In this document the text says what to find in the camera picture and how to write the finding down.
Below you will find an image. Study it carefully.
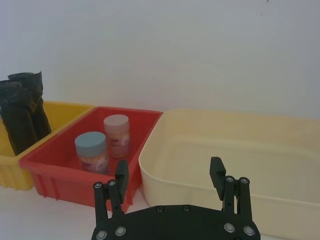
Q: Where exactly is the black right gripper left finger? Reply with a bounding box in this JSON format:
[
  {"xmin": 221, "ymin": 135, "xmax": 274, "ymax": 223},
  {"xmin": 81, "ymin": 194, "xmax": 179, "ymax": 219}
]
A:
[{"xmin": 92, "ymin": 159, "xmax": 130, "ymax": 227}]

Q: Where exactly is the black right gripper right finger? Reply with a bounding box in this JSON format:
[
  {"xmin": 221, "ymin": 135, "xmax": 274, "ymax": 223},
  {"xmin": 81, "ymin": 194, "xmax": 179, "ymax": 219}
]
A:
[{"xmin": 209, "ymin": 156, "xmax": 254, "ymax": 226}]

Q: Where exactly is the jar with blue lid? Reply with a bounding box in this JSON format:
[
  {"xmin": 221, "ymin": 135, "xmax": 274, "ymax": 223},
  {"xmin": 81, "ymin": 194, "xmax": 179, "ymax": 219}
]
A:
[{"xmin": 74, "ymin": 131, "xmax": 111, "ymax": 176}]

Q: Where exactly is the cream plastic bin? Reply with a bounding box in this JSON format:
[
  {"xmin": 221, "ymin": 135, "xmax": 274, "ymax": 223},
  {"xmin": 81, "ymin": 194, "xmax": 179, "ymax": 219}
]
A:
[{"xmin": 137, "ymin": 108, "xmax": 320, "ymax": 240}]

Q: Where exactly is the red plastic bin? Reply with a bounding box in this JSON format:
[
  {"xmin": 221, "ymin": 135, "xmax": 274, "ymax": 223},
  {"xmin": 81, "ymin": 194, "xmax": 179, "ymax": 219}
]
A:
[{"xmin": 18, "ymin": 105, "xmax": 165, "ymax": 212}]

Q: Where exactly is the jar with pink lid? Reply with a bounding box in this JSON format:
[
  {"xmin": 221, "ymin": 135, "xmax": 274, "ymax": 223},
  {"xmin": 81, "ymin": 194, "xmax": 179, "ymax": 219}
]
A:
[{"xmin": 103, "ymin": 114, "xmax": 131, "ymax": 159}]

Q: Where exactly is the white table cloth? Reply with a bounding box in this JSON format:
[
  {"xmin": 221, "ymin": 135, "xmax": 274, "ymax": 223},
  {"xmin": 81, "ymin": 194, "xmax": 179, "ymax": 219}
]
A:
[{"xmin": 0, "ymin": 184, "xmax": 156, "ymax": 240}]

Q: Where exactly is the yellow plastic bin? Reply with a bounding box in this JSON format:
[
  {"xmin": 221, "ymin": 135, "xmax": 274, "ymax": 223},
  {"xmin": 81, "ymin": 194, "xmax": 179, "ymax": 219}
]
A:
[{"xmin": 0, "ymin": 100, "xmax": 96, "ymax": 192}]

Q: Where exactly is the black plastic bag roll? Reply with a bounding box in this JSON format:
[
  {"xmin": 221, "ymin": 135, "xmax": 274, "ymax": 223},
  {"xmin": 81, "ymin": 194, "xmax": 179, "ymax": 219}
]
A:
[
  {"xmin": 0, "ymin": 79, "xmax": 39, "ymax": 157},
  {"xmin": 7, "ymin": 70, "xmax": 53, "ymax": 141}
]

